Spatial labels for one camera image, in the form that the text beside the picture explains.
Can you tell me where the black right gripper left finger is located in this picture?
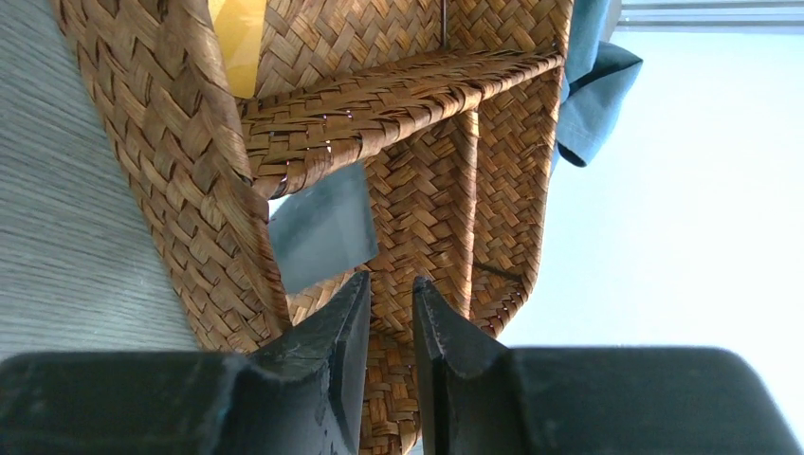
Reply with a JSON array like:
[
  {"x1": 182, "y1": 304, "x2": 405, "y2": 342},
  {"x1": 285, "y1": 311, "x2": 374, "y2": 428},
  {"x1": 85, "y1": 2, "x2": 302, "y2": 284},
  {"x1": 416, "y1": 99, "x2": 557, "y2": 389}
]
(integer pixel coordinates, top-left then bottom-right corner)
[{"x1": 1, "y1": 272, "x2": 370, "y2": 454}]

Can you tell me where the blue-grey crumpled cloth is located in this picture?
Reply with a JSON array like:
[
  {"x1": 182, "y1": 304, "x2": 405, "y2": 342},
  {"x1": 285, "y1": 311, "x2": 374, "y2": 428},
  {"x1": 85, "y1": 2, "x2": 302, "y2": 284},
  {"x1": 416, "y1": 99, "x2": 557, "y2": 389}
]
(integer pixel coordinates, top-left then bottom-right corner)
[{"x1": 551, "y1": 0, "x2": 643, "y2": 169}]

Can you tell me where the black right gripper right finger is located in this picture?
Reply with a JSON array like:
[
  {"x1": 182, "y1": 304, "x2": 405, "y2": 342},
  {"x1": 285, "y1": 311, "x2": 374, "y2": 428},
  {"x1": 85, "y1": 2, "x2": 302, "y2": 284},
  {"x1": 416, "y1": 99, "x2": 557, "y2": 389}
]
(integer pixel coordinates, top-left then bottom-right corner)
[{"x1": 412, "y1": 277, "x2": 801, "y2": 454}]

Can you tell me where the woven wicker divided basket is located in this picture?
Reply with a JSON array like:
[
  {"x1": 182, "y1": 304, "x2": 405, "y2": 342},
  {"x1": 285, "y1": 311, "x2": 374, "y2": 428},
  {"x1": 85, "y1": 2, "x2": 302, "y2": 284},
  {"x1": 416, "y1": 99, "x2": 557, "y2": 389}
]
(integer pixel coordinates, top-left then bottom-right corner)
[{"x1": 52, "y1": 1, "x2": 574, "y2": 454}]

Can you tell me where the orange credit card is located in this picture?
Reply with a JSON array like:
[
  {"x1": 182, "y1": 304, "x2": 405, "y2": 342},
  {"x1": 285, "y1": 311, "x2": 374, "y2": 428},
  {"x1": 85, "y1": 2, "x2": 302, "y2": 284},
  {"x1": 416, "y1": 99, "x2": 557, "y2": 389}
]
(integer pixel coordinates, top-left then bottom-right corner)
[{"x1": 208, "y1": 0, "x2": 266, "y2": 99}]

